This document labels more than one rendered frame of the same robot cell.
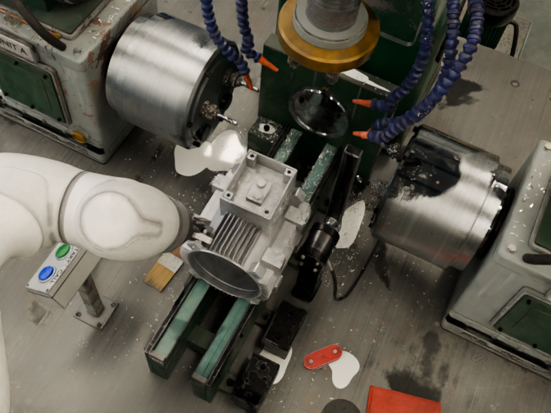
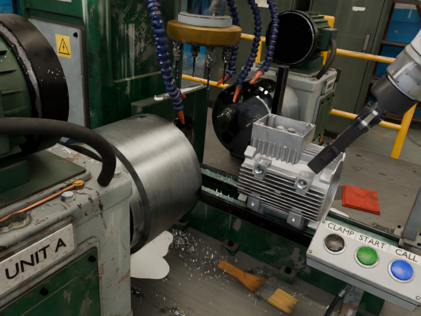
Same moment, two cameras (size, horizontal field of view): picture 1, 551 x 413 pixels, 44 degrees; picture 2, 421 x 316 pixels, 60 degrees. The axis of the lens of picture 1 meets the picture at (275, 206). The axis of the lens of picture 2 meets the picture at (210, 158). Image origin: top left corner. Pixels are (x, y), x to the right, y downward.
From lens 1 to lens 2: 1.34 m
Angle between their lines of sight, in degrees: 63
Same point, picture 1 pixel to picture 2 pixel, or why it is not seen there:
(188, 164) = (155, 268)
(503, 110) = not seen: hidden behind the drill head
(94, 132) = (128, 300)
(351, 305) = not seen: hidden behind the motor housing
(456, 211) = (287, 89)
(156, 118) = (184, 187)
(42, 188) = not seen: outside the picture
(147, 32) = (109, 134)
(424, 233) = (292, 110)
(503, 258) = (316, 84)
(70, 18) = (57, 167)
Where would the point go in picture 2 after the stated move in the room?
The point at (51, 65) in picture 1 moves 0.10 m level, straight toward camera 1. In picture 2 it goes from (88, 235) to (161, 228)
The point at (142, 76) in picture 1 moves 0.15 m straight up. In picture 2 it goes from (155, 159) to (157, 76)
